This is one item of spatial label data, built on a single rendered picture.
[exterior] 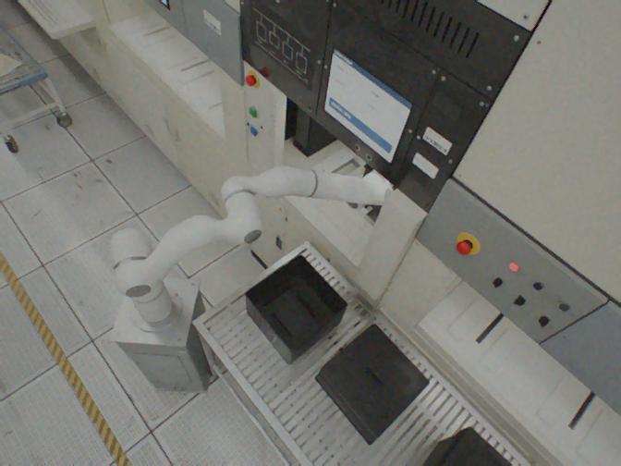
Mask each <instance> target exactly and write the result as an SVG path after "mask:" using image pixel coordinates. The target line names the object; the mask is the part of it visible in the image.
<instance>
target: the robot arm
mask: <svg viewBox="0 0 621 466"><path fill-rule="evenodd" d="M392 186H394V185H392V184H391V183H390V182H389V181H388V180H386V179H385V178H384V177H383V176H381V175H380V174H379V173H378V172H377V171H375V170H372V172H370V173H369V174H368V175H366V176H365V177H364V178H356V177H351V176H344V175H338V174H334V173H329V172H323V171H318V170H312V169H307V168H301V167H295V166H276V167H273V168H271V169H269V170H268V171H266V172H264V173H261V174H260V175H257V176H253V177H248V176H233V177H230V178H228V179H227V180H226V181H225V182H224V184H223V186H222V190H221V195H222V199H223V202H224V205H225V209H226V212H227V218H226V219H225V220H222V221H218V220H215V219H213V218H210V217H208V215H194V216H192V217H191V218H190V219H187V220H185V221H183V222H181V223H179V224H177V225H176V226H174V227H172V228H171V229H169V230H168V231H167V232H165V233H164V235H163V236H162V238H161V239H160V241H159V244H158V246H157V247H156V249H155V250H154V251H153V249H152V244H151V241H150V239H149V238H148V236H147V235H145V234H144V233H143V232H142V231H141V230H139V229H137V228H133V227H129V228H123V229H120V230H118V231H117V232H116V233H115V234H114V236H113V237H112V239H111V244H110V252H111V258H112V264H113V271H114V277H115V282H116V287H117V290H118V291H119V292H120V293H121V294H122V295H123V296H125V297H128V298H131V299H132V301H133V304H132V306H131V314H130V318H132V320H133V322H134V324H135V325H136V326H137V327H138V328H140V329H141V330H144V331H147V332H159V331H163V330H165V329H166V328H168V327H170V326H171V325H173V324H174V323H175V322H176V321H177V320H178V317H179V316H180V314H181V312H182V300H181V298H180V296H179V295H178V293H177V291H176V290H174V289H173V288H170V287H167V286H165V285H164V281H163V279H164V278H165V277H166V275H167V274H169V273H170V272H171V270H172V268H173V267H174V266H175V265H176V264H177V263H178V262H179V261H180V260H181V259H182V258H184V257H185V256H186V255H188V254H190V253H192V252H194V251H196V250H198V249H200V248H202V247H204V246H206V245H208V243H212V242H215V241H228V242H233V243H237V244H247V243H250V242H253V241H254V240H256V239H257V238H258V237H260V236H261V235H262V232H263V230H264V221H263V217H262V211H260V209H259V206H258V204H257V202H256V199H255V194H257V193H258V194H260V195H263V196H265V197H269V198H281V197H285V196H298V197H306V198H315V199H326V200H336V201H341V202H346V204H347V205H348V206H349V207H351V208H352V209H354V210H360V209H361V208H363V207H364V206H365V205H367V204H373V205H383V204H384V200H385V198H386V197H387V196H388V195H389V194H391V193H392V192H393V190H392Z"/></svg>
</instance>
